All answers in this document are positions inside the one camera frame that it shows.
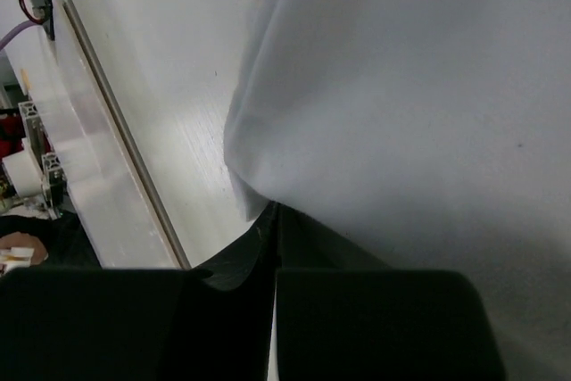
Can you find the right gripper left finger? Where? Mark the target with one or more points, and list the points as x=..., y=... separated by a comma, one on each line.
x=212, y=322

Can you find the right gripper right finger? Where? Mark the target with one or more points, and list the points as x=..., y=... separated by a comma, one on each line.
x=343, y=315

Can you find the white skirt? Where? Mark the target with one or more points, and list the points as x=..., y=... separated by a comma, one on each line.
x=433, y=133

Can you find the aluminium table edge rail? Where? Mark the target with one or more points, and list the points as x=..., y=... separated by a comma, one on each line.
x=141, y=173

